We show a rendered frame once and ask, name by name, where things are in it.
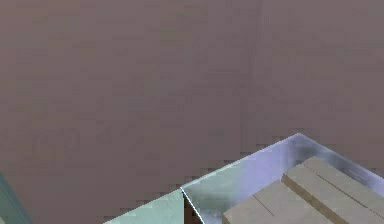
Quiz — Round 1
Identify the beige cardboard carton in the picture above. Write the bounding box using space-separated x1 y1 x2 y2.
222 155 384 224

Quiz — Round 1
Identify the pale green cabinet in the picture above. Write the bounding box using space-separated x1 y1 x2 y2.
103 132 384 224

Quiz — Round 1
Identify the pale green door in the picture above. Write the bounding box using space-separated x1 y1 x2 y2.
0 171 34 224

